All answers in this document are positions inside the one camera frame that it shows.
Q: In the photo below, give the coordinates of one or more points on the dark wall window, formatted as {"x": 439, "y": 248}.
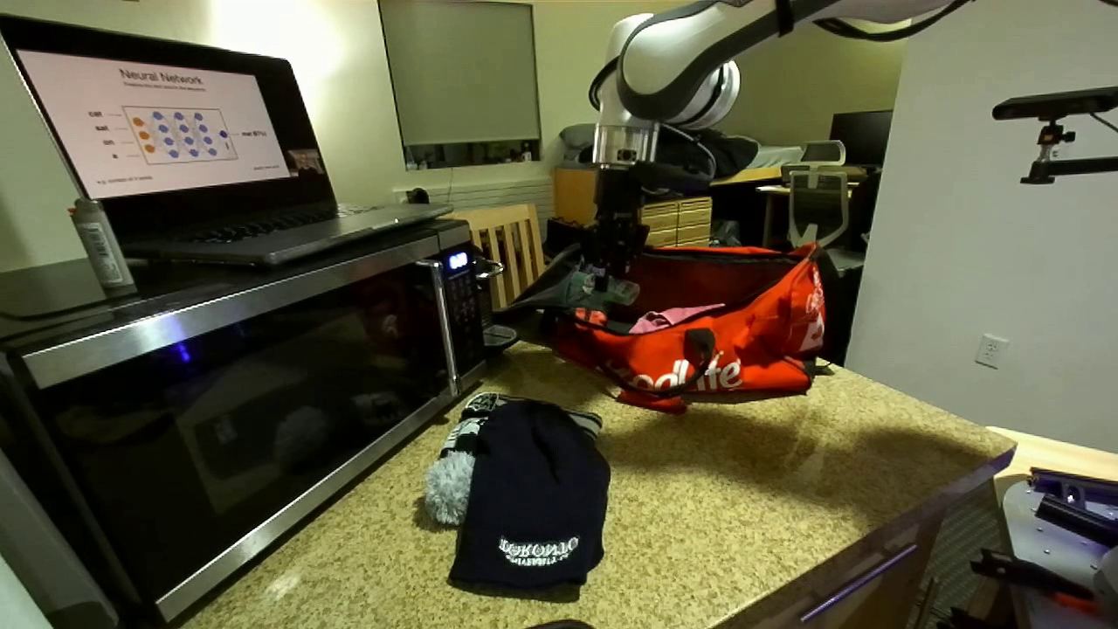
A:
{"x": 461, "y": 73}

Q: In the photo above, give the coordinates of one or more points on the bin of black tools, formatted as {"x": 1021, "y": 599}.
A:
{"x": 1055, "y": 534}

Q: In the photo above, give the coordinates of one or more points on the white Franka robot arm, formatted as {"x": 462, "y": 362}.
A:
{"x": 701, "y": 65}

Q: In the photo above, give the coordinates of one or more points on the black microwave oven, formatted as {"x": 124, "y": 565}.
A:
{"x": 232, "y": 395}

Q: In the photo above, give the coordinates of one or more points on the wooden slat chair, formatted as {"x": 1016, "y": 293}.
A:
{"x": 508, "y": 248}

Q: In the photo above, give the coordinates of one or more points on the grey crumpled cloth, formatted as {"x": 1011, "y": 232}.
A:
{"x": 451, "y": 482}

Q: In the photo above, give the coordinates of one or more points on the dark navy beanie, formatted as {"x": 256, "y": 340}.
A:
{"x": 538, "y": 501}

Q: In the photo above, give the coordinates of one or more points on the white wall outlet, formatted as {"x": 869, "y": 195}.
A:
{"x": 993, "y": 349}

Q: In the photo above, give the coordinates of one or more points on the black open laptop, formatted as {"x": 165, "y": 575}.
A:
{"x": 176, "y": 142}

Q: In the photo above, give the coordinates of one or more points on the green bottle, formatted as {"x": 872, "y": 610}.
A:
{"x": 583, "y": 289}

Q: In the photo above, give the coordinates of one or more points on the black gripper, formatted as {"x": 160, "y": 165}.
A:
{"x": 625, "y": 195}

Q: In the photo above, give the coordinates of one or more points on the red duffel bag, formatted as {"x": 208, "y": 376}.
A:
{"x": 722, "y": 335}

